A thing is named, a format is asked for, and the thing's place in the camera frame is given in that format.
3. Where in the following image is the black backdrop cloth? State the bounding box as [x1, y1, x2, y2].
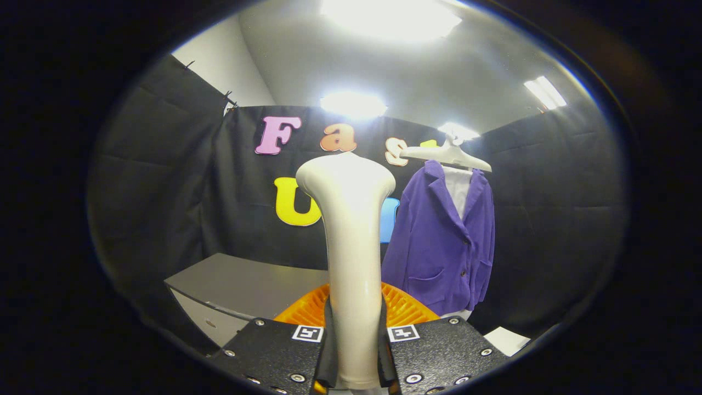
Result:
[88, 55, 629, 352]

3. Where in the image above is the large ceiling light panel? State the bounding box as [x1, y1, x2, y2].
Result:
[321, 0, 462, 42]

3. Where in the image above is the grey drawer cabinet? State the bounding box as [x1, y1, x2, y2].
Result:
[163, 252, 330, 349]

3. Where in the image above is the white plastic clothes hanger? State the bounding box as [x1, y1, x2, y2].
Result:
[399, 134, 492, 173]

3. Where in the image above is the white padded ironing board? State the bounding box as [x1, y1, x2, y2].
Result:
[440, 165, 475, 321]

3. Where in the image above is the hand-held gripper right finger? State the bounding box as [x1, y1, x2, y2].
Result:
[377, 281, 508, 395]

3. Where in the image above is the purple corduroy jacket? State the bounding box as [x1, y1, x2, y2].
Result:
[381, 160, 496, 317]

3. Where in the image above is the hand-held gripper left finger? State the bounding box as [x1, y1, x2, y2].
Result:
[207, 283, 339, 395]

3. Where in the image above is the white garment steamer head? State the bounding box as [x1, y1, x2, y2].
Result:
[295, 152, 397, 391]

